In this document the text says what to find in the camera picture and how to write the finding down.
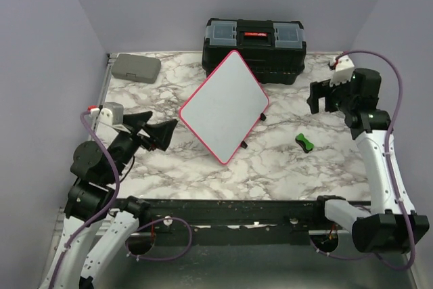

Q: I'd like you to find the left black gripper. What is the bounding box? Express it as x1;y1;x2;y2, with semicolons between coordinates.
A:
106;112;178;183

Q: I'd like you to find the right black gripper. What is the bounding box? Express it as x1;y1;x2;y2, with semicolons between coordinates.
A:
308;72;357;114

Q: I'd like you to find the green whiteboard eraser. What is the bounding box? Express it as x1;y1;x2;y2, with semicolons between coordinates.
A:
295;133;314;153

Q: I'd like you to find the pink framed whiteboard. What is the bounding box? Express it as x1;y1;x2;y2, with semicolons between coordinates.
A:
179;50;270;164

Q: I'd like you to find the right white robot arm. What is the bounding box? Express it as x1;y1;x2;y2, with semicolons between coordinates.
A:
306;68;430;253

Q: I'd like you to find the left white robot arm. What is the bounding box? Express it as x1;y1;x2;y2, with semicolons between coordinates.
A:
41;106;178;288

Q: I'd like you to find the metal whiteboard stand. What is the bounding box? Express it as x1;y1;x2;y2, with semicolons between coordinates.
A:
239;111;267;150

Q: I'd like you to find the grey plastic case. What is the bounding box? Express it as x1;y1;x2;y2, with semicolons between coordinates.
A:
111;53;162;84

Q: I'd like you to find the black plastic toolbox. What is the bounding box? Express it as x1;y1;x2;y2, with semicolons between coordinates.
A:
202;18;306;85

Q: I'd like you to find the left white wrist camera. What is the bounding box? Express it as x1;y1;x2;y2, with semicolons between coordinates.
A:
87;102;125;131

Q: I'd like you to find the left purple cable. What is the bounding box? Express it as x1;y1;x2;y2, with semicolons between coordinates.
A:
47;110;193;289

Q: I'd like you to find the aluminium frame rail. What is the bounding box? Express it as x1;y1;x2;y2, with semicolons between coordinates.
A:
51;208;65;247

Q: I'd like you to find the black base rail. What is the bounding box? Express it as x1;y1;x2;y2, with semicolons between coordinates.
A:
133;199;337;246

